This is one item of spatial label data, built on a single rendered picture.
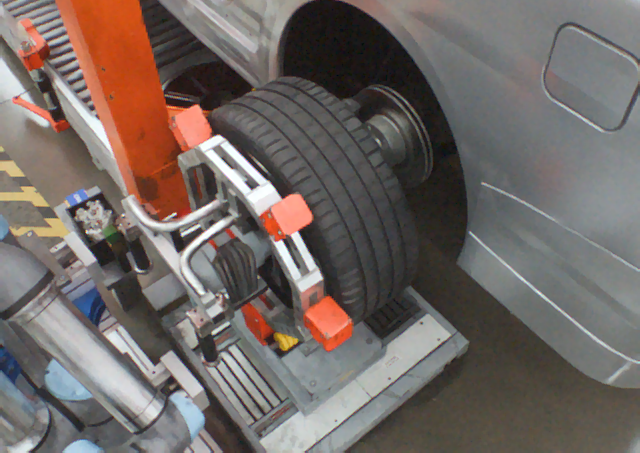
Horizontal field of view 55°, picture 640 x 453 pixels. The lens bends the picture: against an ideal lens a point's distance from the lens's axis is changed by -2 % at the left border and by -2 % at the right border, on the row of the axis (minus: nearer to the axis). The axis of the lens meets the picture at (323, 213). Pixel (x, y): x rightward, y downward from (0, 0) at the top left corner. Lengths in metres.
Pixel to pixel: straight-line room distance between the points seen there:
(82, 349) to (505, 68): 0.88
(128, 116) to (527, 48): 1.10
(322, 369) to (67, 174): 1.66
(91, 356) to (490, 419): 1.62
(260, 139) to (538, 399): 1.47
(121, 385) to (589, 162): 0.88
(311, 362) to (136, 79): 1.04
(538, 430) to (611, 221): 1.24
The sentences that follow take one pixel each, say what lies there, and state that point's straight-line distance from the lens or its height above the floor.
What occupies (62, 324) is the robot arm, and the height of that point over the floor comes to 1.33.
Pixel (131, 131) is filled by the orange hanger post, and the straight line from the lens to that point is 1.87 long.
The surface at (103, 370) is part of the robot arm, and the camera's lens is 1.02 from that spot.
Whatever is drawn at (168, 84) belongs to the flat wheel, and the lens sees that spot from 2.70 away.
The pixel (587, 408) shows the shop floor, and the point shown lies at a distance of 2.46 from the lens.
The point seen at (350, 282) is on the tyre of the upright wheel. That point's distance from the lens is 1.41.
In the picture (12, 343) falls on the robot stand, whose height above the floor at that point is 0.98.
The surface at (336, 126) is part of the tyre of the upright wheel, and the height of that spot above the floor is 1.17.
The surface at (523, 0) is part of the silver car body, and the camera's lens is 1.17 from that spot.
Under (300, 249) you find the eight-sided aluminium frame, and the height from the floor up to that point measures 1.02.
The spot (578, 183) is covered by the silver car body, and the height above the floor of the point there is 1.25.
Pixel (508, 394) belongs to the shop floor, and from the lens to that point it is 2.40.
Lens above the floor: 2.13
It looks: 50 degrees down
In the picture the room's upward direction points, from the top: 2 degrees counter-clockwise
